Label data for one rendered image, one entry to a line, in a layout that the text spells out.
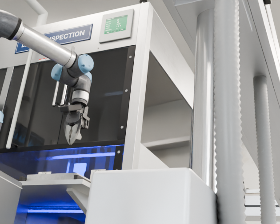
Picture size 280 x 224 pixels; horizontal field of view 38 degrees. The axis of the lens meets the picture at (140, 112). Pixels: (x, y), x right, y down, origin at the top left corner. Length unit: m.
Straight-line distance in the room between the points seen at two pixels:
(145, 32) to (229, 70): 2.06
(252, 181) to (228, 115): 4.60
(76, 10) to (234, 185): 4.05
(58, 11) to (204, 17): 3.86
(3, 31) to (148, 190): 1.40
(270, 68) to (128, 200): 0.49
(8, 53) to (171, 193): 2.74
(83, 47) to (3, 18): 1.03
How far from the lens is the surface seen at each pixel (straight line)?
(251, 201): 1.94
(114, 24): 2.56
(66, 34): 2.73
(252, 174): 4.97
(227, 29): 0.39
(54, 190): 1.86
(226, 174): 0.34
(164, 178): 0.29
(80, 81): 1.89
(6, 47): 3.03
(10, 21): 1.64
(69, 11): 4.36
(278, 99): 0.84
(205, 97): 0.51
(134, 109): 2.18
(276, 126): 0.96
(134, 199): 0.29
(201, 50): 0.55
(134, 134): 2.12
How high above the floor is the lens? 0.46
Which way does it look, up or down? 25 degrees up
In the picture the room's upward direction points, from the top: 6 degrees clockwise
